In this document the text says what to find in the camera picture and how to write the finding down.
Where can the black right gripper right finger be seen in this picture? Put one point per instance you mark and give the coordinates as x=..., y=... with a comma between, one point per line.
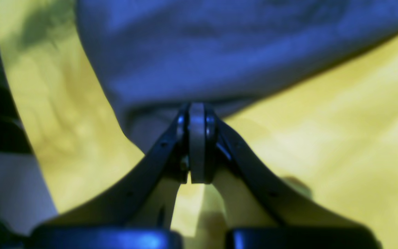
x=265, y=212

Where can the blue-grey T-shirt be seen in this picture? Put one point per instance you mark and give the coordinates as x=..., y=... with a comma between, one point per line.
x=150, y=56

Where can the yellow tablecloth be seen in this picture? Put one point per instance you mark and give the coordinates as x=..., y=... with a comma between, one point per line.
x=336, y=132

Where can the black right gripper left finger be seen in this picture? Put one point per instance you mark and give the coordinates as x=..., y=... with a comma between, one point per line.
x=136, y=212

